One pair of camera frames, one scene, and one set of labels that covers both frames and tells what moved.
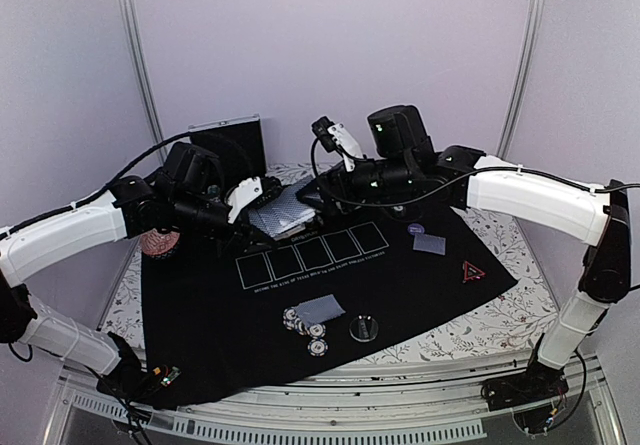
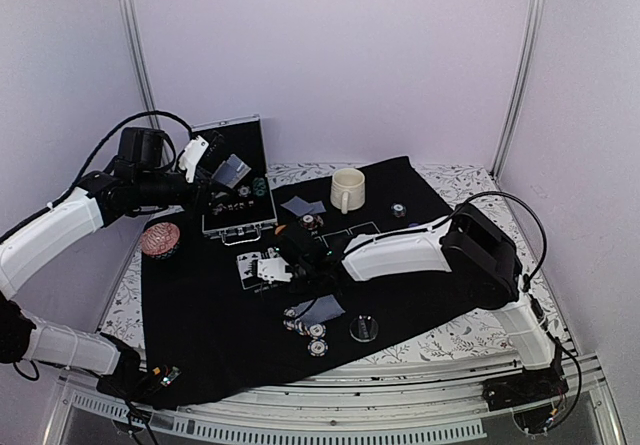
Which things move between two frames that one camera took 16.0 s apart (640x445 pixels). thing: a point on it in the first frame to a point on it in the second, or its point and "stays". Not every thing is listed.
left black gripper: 242,230 to 199,201
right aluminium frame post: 538,3 stays
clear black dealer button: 363,328 stays
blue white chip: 317,347 stays
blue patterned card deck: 284,213 to 231,172
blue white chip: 317,330 stays
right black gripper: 330,182 to 310,289
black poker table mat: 270,311 stays
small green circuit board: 172,375 stays
